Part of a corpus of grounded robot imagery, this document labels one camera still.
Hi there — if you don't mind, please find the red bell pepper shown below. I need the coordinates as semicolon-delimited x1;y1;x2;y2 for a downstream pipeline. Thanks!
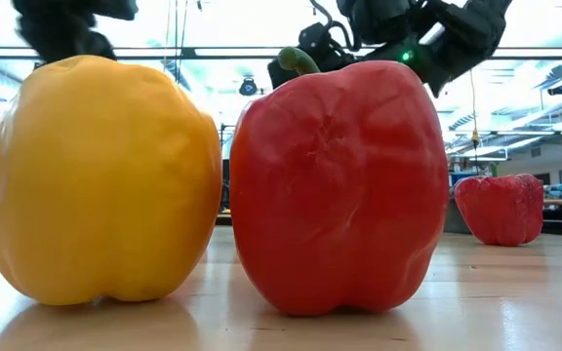
228;46;451;317
453;173;545;248

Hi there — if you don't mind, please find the yellow bell pepper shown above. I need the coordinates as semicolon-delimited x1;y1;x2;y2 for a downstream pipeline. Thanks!
0;54;223;307

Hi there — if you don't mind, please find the hanging yellow cable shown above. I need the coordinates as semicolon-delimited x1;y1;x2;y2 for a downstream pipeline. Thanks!
468;67;482;162

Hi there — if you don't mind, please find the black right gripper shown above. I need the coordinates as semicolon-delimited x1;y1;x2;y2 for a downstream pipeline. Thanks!
267;21;365;91

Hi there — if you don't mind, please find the dark grey plastic basket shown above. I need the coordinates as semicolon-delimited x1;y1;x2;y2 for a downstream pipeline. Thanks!
444;194;477;235

